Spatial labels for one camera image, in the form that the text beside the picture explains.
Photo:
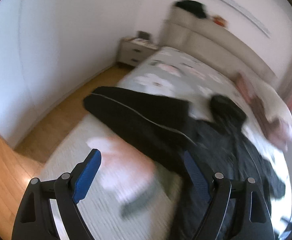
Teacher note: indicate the beige upholstered headboard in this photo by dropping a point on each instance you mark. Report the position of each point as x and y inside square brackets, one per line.
[212, 45]

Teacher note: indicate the white nightstand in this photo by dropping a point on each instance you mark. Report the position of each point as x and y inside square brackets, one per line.
[132, 51]

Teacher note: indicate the black jacket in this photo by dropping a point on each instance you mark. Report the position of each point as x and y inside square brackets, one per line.
[161, 128]

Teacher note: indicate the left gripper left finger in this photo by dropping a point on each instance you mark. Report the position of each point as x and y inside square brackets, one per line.
[34, 219]

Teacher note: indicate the floral bedspread bed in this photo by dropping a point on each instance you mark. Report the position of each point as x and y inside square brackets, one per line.
[134, 197]

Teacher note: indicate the white wardrobe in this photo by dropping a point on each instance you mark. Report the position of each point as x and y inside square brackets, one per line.
[50, 47]

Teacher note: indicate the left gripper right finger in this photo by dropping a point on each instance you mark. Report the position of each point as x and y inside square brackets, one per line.
[251, 218]

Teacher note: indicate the cream lace pillow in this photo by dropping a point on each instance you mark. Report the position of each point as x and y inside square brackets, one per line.
[273, 104]

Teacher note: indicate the orange item on headboard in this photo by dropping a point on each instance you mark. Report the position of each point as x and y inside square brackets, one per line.
[219, 21]

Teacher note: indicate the black garment on headboard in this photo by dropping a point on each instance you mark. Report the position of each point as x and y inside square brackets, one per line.
[194, 7]

